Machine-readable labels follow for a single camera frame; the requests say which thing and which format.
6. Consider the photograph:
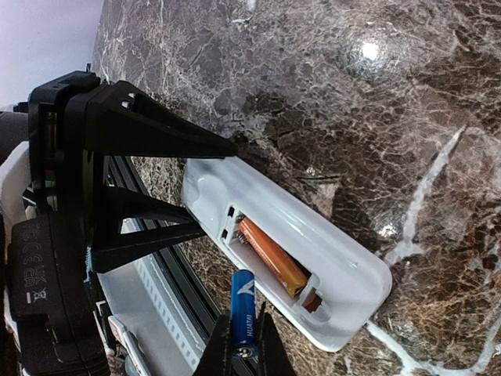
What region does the white slotted cable duct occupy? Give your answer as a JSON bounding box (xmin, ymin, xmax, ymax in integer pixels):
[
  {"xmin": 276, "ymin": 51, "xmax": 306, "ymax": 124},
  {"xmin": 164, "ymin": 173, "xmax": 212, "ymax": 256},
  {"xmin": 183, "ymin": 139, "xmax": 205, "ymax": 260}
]
[{"xmin": 133, "ymin": 256, "xmax": 205, "ymax": 374}]

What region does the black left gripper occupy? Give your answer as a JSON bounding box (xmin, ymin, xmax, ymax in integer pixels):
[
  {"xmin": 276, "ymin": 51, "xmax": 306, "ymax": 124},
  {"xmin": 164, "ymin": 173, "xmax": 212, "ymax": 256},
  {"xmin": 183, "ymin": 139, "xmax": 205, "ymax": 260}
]
[{"xmin": 28, "ymin": 70, "xmax": 238, "ymax": 273}]

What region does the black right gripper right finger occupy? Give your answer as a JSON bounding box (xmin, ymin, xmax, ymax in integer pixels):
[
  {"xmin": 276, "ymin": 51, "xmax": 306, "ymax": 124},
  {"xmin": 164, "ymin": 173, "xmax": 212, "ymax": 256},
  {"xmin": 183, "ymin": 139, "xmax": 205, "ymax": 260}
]
[{"xmin": 258, "ymin": 302, "xmax": 296, "ymax": 376}]

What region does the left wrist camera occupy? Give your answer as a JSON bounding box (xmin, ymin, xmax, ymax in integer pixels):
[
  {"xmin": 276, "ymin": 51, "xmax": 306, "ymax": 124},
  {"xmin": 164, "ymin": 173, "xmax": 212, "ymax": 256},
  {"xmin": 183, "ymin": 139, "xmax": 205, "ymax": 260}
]
[{"xmin": 8, "ymin": 212, "xmax": 110, "ymax": 375}]

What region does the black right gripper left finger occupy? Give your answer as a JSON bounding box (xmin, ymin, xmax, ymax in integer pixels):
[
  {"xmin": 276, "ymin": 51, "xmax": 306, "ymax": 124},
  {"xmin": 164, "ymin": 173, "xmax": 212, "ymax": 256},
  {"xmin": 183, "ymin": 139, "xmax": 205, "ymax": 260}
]
[{"xmin": 193, "ymin": 313, "xmax": 232, "ymax": 376}]

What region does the blue battery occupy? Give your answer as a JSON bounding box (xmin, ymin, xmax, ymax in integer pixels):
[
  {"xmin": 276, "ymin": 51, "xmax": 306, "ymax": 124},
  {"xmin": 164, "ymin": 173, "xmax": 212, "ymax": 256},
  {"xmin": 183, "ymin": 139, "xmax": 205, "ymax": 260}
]
[{"xmin": 230, "ymin": 269, "xmax": 258, "ymax": 360}]

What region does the orange battery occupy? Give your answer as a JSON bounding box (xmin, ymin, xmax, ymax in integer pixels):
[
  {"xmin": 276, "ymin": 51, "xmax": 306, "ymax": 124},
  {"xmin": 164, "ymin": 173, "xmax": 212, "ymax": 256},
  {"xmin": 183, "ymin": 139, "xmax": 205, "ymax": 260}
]
[{"xmin": 238, "ymin": 217, "xmax": 308, "ymax": 298}]

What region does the black front table rail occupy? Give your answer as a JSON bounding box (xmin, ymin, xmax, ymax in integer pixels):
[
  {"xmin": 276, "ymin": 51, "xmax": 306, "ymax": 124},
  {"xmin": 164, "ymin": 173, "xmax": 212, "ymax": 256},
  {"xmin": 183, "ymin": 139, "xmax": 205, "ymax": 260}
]
[{"xmin": 105, "ymin": 156, "xmax": 251, "ymax": 376}]

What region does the white remote control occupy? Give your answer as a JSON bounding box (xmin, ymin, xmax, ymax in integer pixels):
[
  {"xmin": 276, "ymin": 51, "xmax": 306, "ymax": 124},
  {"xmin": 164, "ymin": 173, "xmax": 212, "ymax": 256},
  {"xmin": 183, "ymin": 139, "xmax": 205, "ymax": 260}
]
[{"xmin": 182, "ymin": 157, "xmax": 392, "ymax": 353}]

